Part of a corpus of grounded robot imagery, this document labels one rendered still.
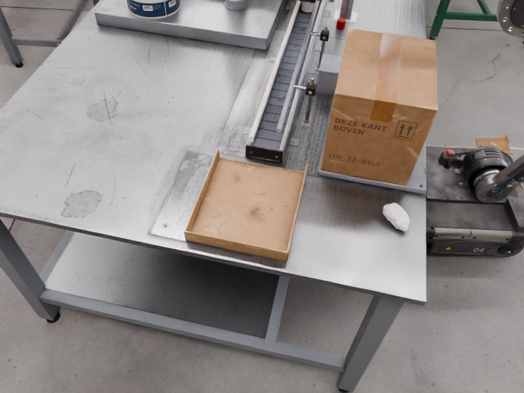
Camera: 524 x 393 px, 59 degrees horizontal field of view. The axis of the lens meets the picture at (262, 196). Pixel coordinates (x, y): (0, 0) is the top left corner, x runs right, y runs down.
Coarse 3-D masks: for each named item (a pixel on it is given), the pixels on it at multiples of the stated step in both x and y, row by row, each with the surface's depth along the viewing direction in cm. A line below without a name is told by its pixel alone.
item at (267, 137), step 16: (304, 16) 177; (304, 32) 170; (288, 48) 163; (288, 64) 157; (288, 80) 151; (272, 96) 146; (272, 112) 141; (288, 112) 141; (272, 128) 136; (256, 144) 132; (272, 144) 132
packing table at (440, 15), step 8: (448, 0) 307; (480, 0) 329; (440, 8) 312; (488, 8) 322; (440, 16) 316; (448, 16) 317; (456, 16) 317; (464, 16) 317; (472, 16) 316; (480, 16) 316; (488, 16) 316; (496, 16) 316; (432, 24) 326; (440, 24) 321; (432, 32) 325
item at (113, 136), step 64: (384, 0) 197; (64, 64) 162; (128, 64) 163; (192, 64) 164; (256, 64) 165; (0, 128) 140; (64, 128) 141; (128, 128) 142; (192, 128) 143; (320, 128) 144; (0, 192) 124; (64, 192) 125; (128, 192) 126; (192, 192) 126; (320, 192) 128; (384, 192) 128; (192, 256) 115; (256, 256) 114; (320, 256) 115; (384, 256) 115
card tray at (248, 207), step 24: (216, 168) 132; (240, 168) 132; (264, 168) 132; (216, 192) 126; (240, 192) 126; (264, 192) 127; (288, 192) 127; (192, 216) 117; (216, 216) 121; (240, 216) 121; (264, 216) 121; (288, 216) 122; (192, 240) 116; (216, 240) 113; (240, 240) 116; (264, 240) 117; (288, 240) 117
